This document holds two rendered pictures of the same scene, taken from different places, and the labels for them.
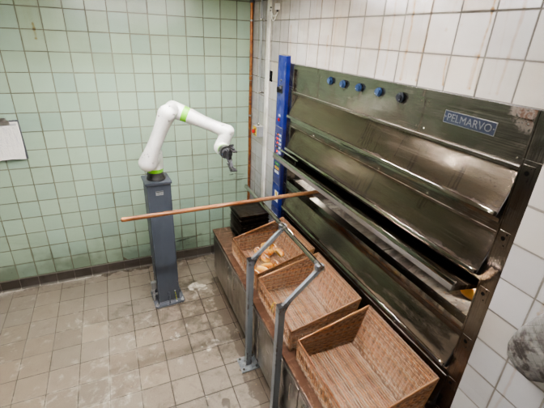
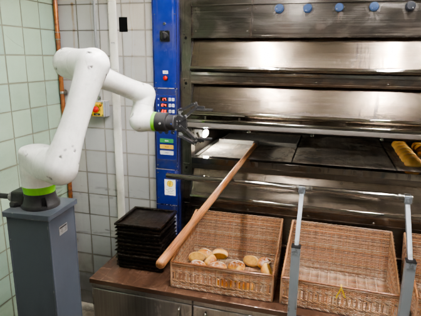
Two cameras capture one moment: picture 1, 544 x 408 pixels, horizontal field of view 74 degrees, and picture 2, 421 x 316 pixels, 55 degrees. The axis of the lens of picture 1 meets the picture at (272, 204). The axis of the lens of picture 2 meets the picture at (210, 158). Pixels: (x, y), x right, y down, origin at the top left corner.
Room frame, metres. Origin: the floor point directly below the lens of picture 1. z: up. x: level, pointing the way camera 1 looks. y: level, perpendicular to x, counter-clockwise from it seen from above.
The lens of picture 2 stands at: (1.18, 1.69, 1.79)
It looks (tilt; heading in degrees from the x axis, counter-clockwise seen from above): 14 degrees down; 310
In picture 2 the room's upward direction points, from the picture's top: 1 degrees clockwise
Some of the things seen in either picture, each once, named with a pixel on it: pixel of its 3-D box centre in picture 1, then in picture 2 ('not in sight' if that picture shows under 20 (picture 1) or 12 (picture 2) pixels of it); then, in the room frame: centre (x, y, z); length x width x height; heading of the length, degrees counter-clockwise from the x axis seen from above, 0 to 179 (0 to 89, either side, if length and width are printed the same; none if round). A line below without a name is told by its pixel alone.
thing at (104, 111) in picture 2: (257, 130); (99, 108); (3.39, 0.17, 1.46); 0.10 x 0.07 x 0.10; 24
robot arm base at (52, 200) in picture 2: (154, 172); (27, 196); (2.75, 0.97, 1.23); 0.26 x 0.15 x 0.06; 28
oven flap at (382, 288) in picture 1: (344, 249); (340, 195); (2.04, -0.49, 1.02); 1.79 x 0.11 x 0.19; 24
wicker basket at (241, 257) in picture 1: (270, 250); (229, 250); (2.46, -0.01, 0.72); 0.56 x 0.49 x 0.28; 25
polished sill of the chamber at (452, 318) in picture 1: (350, 231); (342, 170); (2.05, -0.52, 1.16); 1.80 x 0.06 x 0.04; 24
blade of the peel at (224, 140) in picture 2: not in sight; (260, 138); (2.83, -0.85, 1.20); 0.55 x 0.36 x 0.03; 25
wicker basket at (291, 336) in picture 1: (305, 296); (338, 265); (1.92, -0.25, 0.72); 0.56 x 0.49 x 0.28; 23
